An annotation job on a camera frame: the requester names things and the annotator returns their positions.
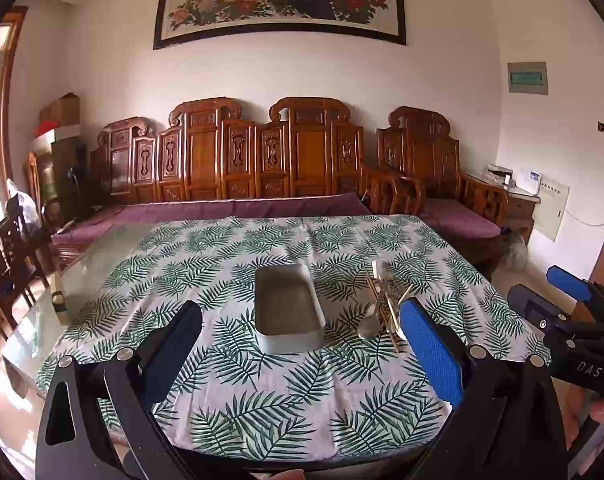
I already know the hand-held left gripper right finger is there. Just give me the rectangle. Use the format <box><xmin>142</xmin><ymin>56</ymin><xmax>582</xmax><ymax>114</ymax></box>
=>
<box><xmin>398</xmin><ymin>297</ymin><xmax>570</xmax><ymax>480</ymax></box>

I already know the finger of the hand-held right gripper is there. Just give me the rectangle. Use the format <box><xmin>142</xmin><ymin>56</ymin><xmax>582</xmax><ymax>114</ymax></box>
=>
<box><xmin>507</xmin><ymin>284</ymin><xmax>577</xmax><ymax>347</ymax></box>
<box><xmin>546</xmin><ymin>266</ymin><xmax>604</xmax><ymax>320</ymax></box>

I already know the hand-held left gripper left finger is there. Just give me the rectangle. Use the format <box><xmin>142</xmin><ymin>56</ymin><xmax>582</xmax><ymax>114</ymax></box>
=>
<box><xmin>34</xmin><ymin>301</ymin><xmax>205</xmax><ymax>480</ymax></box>

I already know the metal spoon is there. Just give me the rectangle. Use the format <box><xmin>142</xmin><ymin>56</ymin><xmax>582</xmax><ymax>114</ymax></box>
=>
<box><xmin>358</xmin><ymin>305</ymin><xmax>389</xmax><ymax>339</ymax></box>

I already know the grey rectangular container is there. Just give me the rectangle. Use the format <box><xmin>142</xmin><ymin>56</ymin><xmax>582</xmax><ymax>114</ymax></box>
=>
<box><xmin>254</xmin><ymin>265</ymin><xmax>326</xmax><ymax>356</ymax></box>

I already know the clear plastic bag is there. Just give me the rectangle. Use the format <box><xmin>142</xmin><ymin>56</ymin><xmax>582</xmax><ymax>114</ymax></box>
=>
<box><xmin>502</xmin><ymin>232</ymin><xmax>530</xmax><ymax>271</ymax></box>

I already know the white leaning panel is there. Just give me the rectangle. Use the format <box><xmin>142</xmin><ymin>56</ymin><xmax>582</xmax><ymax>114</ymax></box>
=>
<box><xmin>532</xmin><ymin>172</ymin><xmax>570</xmax><ymax>246</ymax></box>

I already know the wooden side table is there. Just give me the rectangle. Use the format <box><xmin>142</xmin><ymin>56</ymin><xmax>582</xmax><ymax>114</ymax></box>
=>
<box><xmin>464</xmin><ymin>172</ymin><xmax>542</xmax><ymax>246</ymax></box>

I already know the white box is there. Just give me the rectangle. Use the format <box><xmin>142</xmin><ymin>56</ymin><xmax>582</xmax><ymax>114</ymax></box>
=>
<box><xmin>514</xmin><ymin>170</ymin><xmax>543</xmax><ymax>195</ymax></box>

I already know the leaf print tablecloth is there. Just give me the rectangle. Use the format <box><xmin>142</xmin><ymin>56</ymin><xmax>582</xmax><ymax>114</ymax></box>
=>
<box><xmin>34</xmin><ymin>214</ymin><xmax>553</xmax><ymax>461</ymax></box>

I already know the purple armchair cushion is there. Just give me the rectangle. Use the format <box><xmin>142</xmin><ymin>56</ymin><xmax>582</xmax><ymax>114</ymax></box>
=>
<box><xmin>419</xmin><ymin>197</ymin><xmax>503</xmax><ymax>241</ymax></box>

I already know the purple sofa cushion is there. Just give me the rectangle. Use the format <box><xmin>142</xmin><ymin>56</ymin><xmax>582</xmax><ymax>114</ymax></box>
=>
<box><xmin>52</xmin><ymin>192</ymin><xmax>373</xmax><ymax>247</ymax></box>

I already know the carved wooden armchair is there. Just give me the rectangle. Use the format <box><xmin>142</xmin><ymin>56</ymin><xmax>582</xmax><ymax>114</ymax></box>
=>
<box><xmin>376</xmin><ymin>106</ymin><xmax>510</xmax><ymax>281</ymax></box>

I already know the wooden dining chair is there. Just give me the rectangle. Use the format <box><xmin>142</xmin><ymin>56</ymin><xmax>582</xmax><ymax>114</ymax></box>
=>
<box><xmin>0</xmin><ymin>200</ymin><xmax>50</xmax><ymax>366</ymax></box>

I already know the carved wooden sofa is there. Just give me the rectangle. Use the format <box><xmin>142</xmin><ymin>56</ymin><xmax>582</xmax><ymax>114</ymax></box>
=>
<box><xmin>49</xmin><ymin>96</ymin><xmax>397</xmax><ymax>273</ymax></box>

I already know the dark cabinet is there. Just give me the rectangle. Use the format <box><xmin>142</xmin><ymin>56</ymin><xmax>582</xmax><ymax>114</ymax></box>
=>
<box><xmin>49</xmin><ymin>137</ymin><xmax>90</xmax><ymax>221</ymax></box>

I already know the white plastic bag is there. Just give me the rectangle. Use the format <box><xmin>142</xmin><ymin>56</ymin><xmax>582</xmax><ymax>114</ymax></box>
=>
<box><xmin>6</xmin><ymin>180</ymin><xmax>41</xmax><ymax>227</ymax></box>

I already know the cardboard box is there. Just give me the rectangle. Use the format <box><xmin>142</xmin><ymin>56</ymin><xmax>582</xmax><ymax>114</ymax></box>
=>
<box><xmin>39</xmin><ymin>92</ymin><xmax>81</xmax><ymax>128</ymax></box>

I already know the wall electrical panel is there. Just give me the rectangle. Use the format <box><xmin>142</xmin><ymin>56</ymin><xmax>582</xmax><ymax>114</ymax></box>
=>
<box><xmin>507</xmin><ymin>61</ymin><xmax>549</xmax><ymax>96</ymax></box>

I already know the wooden door frame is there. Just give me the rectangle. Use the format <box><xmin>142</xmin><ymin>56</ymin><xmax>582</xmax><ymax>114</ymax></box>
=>
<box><xmin>0</xmin><ymin>6</ymin><xmax>28</xmax><ymax>241</ymax></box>

